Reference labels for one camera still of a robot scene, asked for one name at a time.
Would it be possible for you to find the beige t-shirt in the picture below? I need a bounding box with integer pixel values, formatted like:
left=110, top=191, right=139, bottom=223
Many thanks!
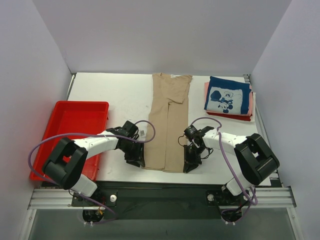
left=144, top=73, right=193, bottom=173

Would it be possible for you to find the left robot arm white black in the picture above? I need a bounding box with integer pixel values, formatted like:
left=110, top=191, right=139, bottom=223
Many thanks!
left=42, top=121, right=145, bottom=206

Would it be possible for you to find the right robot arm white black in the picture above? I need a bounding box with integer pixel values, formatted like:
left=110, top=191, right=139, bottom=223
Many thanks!
left=183, top=125, right=280, bottom=204

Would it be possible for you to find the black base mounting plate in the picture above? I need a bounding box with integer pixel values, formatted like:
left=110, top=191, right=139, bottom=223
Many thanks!
left=71, top=181, right=248, bottom=221

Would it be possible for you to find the red plastic tray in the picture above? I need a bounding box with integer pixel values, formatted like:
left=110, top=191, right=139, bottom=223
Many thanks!
left=33, top=101, right=109, bottom=181

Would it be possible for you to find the folded blue printed t-shirt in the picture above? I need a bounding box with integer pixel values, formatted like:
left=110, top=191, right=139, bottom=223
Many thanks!
left=203, top=75, right=252, bottom=115

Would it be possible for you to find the aluminium frame rail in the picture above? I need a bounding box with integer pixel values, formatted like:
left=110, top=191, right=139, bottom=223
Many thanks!
left=28, top=187, right=297, bottom=210

